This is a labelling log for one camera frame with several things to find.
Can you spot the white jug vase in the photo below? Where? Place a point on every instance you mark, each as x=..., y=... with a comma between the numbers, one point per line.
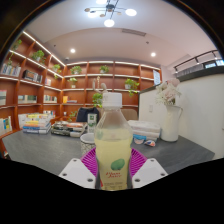
x=170, y=125

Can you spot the branched ceiling lamp round bulbs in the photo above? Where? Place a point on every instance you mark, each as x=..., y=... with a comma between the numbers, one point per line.
x=108, y=10

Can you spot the green white tall carton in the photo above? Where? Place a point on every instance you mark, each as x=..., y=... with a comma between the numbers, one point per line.
x=91, y=122

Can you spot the black framed window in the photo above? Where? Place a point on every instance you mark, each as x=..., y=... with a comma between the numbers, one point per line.
x=213, y=63

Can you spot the chair with dark jacket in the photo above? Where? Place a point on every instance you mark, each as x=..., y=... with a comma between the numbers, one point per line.
x=86, y=115

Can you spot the round orange blue printed packet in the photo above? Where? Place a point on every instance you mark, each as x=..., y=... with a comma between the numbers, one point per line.
x=150, y=143

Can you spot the recessed ceiling spotlight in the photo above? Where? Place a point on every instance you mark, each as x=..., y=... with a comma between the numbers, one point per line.
x=153, y=54
x=72, y=50

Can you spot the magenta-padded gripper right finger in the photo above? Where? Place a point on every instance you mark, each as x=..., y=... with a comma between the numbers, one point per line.
x=150, y=171

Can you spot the wooden wall shelf unit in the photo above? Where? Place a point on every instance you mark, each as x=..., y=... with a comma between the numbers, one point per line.
x=80, y=86

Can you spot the tan upholstered chair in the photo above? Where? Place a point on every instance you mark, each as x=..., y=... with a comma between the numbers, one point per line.
x=130, y=114

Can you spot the dark book stack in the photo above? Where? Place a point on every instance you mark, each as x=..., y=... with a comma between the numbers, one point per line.
x=68, y=128

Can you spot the ceiling air vent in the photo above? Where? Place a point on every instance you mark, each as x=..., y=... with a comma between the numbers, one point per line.
x=134, y=32

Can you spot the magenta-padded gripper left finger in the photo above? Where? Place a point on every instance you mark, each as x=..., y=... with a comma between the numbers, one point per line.
x=75, y=171

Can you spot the colourful book stack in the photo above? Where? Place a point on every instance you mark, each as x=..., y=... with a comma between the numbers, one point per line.
x=36, y=124

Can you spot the blue white printed packet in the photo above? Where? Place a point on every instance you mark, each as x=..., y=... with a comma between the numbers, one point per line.
x=139, y=138

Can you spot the yellow juice bottle white cap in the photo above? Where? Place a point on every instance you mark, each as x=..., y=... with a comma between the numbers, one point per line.
x=113, y=146

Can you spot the black ceiling track rail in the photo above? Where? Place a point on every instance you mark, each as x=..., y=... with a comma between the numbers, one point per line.
x=195, y=59

